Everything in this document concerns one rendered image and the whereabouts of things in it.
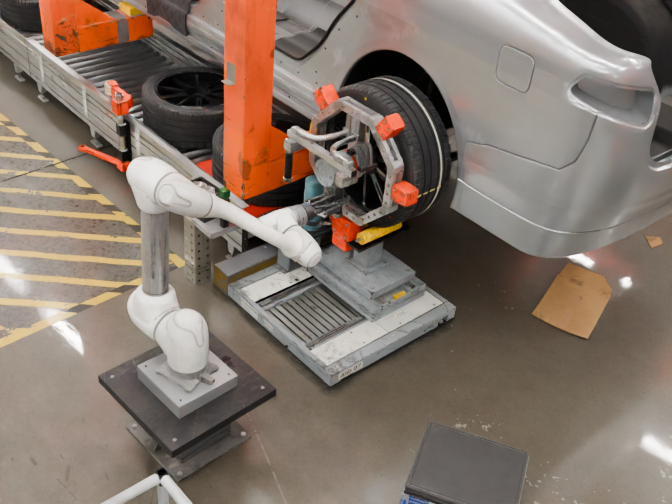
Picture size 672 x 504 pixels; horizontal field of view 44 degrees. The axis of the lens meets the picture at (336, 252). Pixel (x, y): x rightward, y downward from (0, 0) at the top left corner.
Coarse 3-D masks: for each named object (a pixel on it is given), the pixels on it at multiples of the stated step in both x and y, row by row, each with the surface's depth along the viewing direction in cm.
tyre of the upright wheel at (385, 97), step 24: (360, 96) 360; (384, 96) 353; (408, 96) 358; (408, 120) 350; (432, 120) 356; (408, 144) 348; (432, 144) 355; (408, 168) 353; (432, 168) 356; (432, 192) 365; (384, 216) 376; (408, 216) 369
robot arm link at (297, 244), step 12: (216, 204) 291; (228, 204) 299; (204, 216) 289; (216, 216) 295; (228, 216) 299; (240, 216) 302; (252, 216) 305; (252, 228) 304; (264, 228) 306; (300, 228) 324; (264, 240) 309; (276, 240) 309; (288, 240) 312; (300, 240) 315; (312, 240) 320; (288, 252) 316; (300, 252) 316; (312, 252) 316; (300, 264) 320; (312, 264) 319
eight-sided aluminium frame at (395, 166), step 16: (320, 112) 372; (336, 112) 370; (352, 112) 355; (368, 112) 354; (320, 128) 383; (320, 144) 387; (384, 144) 347; (384, 160) 350; (400, 160) 350; (400, 176) 353; (384, 192) 357; (352, 208) 385; (384, 208) 360
